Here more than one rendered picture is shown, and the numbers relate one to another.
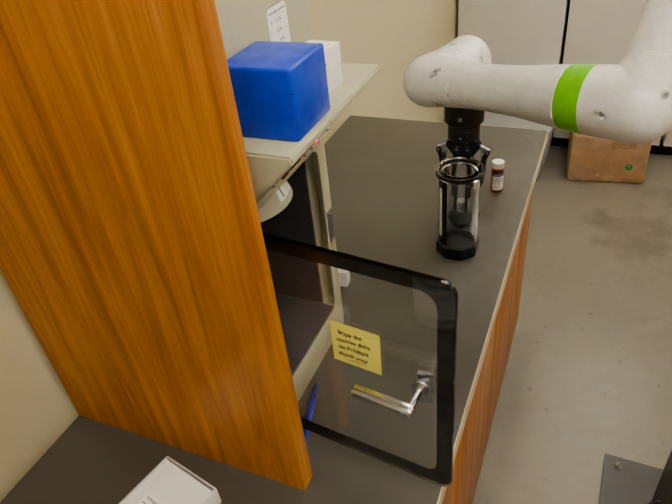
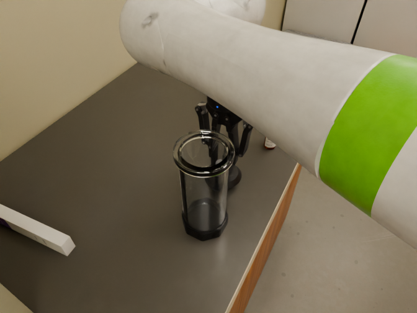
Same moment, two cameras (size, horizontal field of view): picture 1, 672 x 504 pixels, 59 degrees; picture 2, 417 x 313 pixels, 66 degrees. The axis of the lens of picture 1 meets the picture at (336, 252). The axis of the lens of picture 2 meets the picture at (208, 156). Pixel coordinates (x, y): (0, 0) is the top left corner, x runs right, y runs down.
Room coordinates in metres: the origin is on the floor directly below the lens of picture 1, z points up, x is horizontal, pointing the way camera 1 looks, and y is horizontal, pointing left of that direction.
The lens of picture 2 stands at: (0.77, -0.32, 1.55)
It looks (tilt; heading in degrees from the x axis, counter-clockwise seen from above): 45 degrees down; 2
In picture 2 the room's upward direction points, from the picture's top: straight up
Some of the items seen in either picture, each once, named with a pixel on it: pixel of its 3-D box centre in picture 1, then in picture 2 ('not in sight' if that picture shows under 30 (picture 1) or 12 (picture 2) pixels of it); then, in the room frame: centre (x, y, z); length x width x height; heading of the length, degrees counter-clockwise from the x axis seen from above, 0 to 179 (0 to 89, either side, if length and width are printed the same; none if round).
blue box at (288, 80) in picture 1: (276, 89); not in sight; (0.73, 0.05, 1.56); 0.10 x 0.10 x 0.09; 63
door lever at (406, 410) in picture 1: (389, 392); not in sight; (0.53, -0.05, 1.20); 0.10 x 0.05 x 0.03; 56
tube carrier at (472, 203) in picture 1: (458, 207); (204, 187); (1.17, -0.30, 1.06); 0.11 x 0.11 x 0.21
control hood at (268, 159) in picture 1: (309, 134); not in sight; (0.79, 0.02, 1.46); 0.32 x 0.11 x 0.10; 153
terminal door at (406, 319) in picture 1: (352, 365); not in sight; (0.59, 0.00, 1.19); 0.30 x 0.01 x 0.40; 56
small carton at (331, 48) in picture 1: (317, 67); not in sight; (0.84, -0.01, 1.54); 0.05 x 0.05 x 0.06; 57
